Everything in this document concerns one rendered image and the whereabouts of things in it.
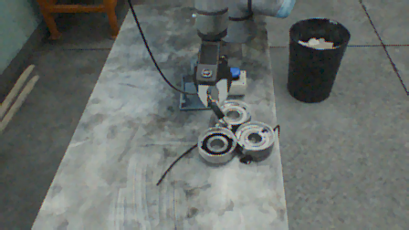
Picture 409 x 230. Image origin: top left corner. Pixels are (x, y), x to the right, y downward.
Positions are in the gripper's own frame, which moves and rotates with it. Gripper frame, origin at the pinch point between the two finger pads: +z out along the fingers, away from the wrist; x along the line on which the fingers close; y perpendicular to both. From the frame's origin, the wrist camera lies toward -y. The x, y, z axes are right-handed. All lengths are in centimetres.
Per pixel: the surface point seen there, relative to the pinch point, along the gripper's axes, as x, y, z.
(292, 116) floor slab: -39, 103, 80
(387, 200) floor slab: -79, 46, 87
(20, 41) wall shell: 158, 161, 59
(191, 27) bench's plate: 13, 61, 5
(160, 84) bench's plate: 20.0, 25.3, 10.0
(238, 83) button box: -6.4, 20.0, 5.9
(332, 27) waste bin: -61, 133, 36
